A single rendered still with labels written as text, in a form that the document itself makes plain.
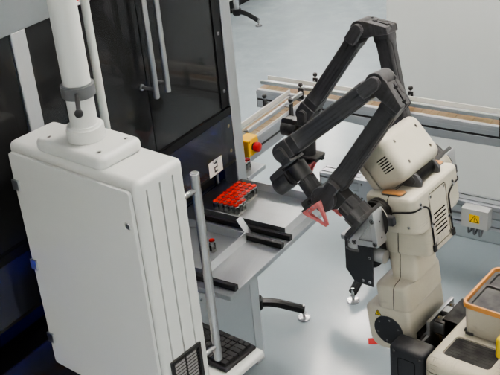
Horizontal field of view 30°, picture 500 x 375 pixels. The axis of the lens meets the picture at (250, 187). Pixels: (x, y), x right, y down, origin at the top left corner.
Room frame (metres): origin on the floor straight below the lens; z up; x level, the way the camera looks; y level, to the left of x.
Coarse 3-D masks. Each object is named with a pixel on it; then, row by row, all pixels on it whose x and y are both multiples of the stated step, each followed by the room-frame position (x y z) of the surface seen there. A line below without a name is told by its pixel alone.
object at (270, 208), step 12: (264, 192) 3.14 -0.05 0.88; (276, 192) 3.11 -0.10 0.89; (288, 192) 3.08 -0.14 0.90; (300, 192) 3.05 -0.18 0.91; (252, 204) 3.05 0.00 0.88; (264, 204) 3.04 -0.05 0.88; (276, 204) 3.03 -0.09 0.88; (288, 204) 3.02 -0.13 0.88; (300, 204) 3.01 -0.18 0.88; (228, 216) 2.93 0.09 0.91; (252, 216) 2.96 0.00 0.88; (264, 216) 2.95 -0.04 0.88; (276, 216) 2.94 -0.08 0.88; (288, 216) 2.93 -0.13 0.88; (300, 216) 2.88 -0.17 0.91; (276, 228) 2.82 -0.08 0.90; (288, 228) 2.81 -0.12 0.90
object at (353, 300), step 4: (376, 264) 3.77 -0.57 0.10; (380, 264) 3.78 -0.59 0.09; (352, 284) 3.65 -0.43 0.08; (356, 284) 3.64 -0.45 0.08; (360, 284) 3.65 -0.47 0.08; (352, 288) 3.62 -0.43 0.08; (356, 288) 3.63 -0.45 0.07; (352, 292) 3.62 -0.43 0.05; (356, 292) 3.61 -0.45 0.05; (352, 296) 3.62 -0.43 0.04; (348, 300) 3.62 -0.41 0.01; (352, 300) 3.62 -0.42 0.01; (356, 300) 3.62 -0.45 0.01; (352, 304) 3.60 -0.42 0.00
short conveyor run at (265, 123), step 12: (264, 96) 3.82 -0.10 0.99; (288, 96) 3.95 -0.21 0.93; (300, 96) 3.88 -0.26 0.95; (264, 108) 3.76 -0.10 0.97; (276, 108) 3.83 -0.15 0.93; (288, 108) 3.82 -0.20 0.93; (252, 120) 3.72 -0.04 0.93; (264, 120) 3.64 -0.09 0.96; (276, 120) 3.69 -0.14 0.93; (252, 132) 3.59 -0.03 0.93; (264, 132) 3.58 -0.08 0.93; (276, 132) 3.66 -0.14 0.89; (264, 144) 3.58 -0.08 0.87; (252, 156) 3.50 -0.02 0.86
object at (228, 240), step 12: (192, 228) 2.91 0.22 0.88; (216, 228) 2.86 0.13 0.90; (228, 228) 2.83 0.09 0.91; (192, 240) 2.83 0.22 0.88; (216, 240) 2.81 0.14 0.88; (228, 240) 2.80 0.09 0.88; (240, 240) 2.76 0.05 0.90; (216, 252) 2.73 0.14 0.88; (228, 252) 2.70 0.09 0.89; (216, 264) 2.64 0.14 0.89
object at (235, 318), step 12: (204, 300) 2.98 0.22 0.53; (216, 300) 3.04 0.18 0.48; (240, 300) 3.17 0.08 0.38; (204, 312) 2.97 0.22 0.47; (228, 312) 3.09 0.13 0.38; (240, 312) 3.16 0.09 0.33; (228, 324) 3.09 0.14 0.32; (240, 324) 3.15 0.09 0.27; (252, 324) 3.22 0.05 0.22; (240, 336) 3.14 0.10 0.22; (252, 336) 3.21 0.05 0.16
